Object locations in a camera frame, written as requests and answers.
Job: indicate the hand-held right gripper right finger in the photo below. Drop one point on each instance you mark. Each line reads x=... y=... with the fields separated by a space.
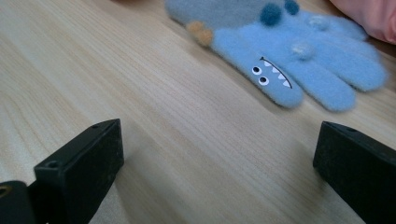
x=361 y=168

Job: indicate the blue knitted monster glove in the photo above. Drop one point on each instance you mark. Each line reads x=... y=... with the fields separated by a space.
x=249 y=40

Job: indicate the pink ski glove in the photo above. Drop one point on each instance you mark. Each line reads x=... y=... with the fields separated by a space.
x=373 y=18

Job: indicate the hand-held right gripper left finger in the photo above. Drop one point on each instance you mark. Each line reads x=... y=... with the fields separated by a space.
x=84 y=161

